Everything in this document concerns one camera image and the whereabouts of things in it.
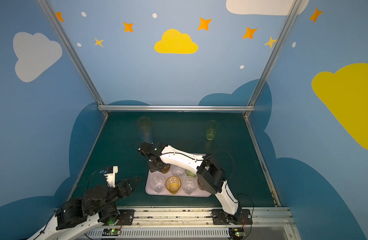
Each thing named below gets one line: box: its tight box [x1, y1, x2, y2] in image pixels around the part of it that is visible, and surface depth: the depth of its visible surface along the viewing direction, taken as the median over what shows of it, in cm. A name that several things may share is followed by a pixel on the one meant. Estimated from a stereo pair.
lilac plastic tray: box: [145, 164, 213, 197], surface depth 84 cm
